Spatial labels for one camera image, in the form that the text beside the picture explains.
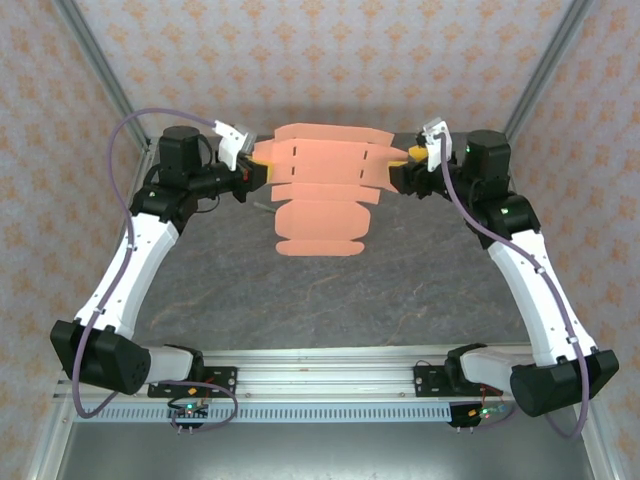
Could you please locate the orange paper box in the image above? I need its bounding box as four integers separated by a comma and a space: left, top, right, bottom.
253, 122, 410, 260

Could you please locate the grey metal sheet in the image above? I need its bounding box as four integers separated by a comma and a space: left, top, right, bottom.
49, 422, 599, 480

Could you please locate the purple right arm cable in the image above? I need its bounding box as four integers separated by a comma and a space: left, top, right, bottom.
435, 130, 594, 440

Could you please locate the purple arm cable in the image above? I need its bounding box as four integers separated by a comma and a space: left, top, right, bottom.
72, 107, 237, 435
435, 130, 594, 440

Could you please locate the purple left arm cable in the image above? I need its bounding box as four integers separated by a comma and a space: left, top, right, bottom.
72, 107, 237, 435

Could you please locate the aluminium upright frame post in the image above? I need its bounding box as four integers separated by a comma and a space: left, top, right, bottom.
52, 0, 154, 151
498, 0, 599, 149

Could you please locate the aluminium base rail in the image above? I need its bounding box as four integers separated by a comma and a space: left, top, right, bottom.
52, 344, 601, 404

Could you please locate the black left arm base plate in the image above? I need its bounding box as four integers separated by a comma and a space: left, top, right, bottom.
147, 366, 239, 400

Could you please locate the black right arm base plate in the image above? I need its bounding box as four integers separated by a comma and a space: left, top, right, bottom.
413, 363, 501, 399

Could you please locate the grey slotted cable duct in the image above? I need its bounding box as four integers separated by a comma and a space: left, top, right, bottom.
74, 403, 516, 425

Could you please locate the aluminium frame leg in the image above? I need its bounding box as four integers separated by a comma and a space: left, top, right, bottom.
24, 399, 81, 480
572, 397, 624, 480

